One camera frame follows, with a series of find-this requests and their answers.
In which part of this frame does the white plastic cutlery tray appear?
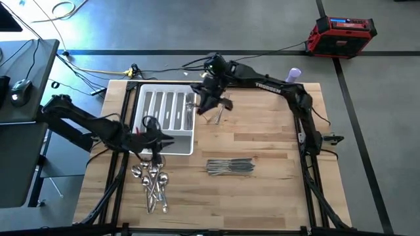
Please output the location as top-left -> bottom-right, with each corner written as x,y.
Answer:
132,83 -> 197,156

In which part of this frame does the dark grey side table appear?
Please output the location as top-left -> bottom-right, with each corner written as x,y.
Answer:
0,123 -> 49,209

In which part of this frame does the black computer mouse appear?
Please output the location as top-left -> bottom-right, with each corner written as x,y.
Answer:
9,78 -> 33,106

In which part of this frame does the black radio power cable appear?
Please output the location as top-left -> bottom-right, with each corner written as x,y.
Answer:
136,41 -> 308,75

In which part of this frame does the black mouse cable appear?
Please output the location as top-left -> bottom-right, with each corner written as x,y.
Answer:
24,39 -> 42,81

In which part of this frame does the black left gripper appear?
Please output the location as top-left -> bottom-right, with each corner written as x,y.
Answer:
136,126 -> 176,165

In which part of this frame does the lilac vase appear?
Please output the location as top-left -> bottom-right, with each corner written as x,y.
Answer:
285,68 -> 302,83

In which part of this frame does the black floor cable bundle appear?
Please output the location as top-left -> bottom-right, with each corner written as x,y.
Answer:
55,54 -> 108,96

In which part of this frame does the cream cable loop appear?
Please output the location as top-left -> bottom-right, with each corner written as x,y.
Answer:
31,0 -> 89,24

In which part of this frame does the silver spoon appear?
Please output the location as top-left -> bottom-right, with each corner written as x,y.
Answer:
158,172 -> 169,214
140,159 -> 157,210
142,176 -> 155,214
147,162 -> 165,199
131,166 -> 152,214
149,165 -> 163,210

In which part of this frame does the black flat panel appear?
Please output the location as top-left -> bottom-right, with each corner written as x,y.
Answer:
0,3 -> 23,33

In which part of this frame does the black desk leg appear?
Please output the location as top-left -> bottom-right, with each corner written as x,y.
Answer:
35,106 -> 95,153

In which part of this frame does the black desk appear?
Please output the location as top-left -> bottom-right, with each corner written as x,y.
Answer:
0,39 -> 60,125

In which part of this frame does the black desk device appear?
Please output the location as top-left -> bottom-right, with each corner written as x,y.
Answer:
0,75 -> 11,108

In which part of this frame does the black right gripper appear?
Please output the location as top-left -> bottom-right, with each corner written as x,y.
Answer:
190,75 -> 234,116

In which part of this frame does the red black jobsite radio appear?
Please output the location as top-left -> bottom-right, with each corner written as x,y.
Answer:
304,15 -> 377,59

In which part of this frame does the yellow cable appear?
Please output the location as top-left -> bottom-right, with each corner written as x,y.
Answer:
67,57 -> 134,79

